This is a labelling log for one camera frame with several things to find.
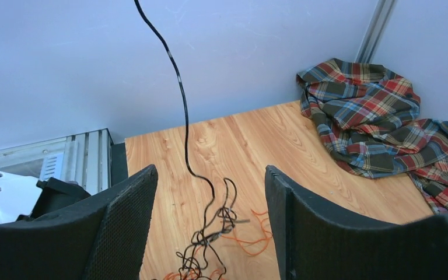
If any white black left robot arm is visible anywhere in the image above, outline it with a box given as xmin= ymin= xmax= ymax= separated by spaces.
xmin=0 ymin=171 xmax=90 ymax=224

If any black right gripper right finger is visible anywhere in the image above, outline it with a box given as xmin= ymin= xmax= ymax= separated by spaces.
xmin=265 ymin=165 xmax=448 ymax=279

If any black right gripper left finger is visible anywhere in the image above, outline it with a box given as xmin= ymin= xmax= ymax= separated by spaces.
xmin=0 ymin=164 xmax=158 ymax=279

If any black mounting rail base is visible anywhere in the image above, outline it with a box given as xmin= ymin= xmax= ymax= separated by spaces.
xmin=0 ymin=129 xmax=128 ymax=195

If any plaid flannel shirt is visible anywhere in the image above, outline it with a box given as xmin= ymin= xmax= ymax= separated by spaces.
xmin=296 ymin=58 xmax=448 ymax=214

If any black cable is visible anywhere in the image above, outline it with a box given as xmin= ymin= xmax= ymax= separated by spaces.
xmin=133 ymin=0 xmax=250 ymax=280

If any orange cable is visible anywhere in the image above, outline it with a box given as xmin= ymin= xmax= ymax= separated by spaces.
xmin=162 ymin=208 xmax=274 ymax=280

